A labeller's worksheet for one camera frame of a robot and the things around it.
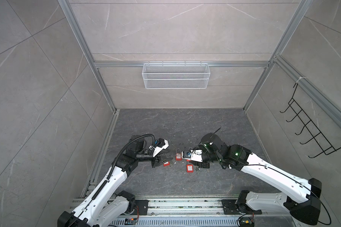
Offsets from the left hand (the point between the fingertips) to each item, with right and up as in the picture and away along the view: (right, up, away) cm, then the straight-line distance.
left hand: (169, 151), depth 71 cm
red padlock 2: (+12, -14, +15) cm, 24 cm away
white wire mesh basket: (+4, +49, +30) cm, 57 cm away
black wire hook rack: (+67, +4, -13) cm, 68 cm away
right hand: (+11, -1, +1) cm, 11 cm away
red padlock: (-2, -12, +17) cm, 21 cm away
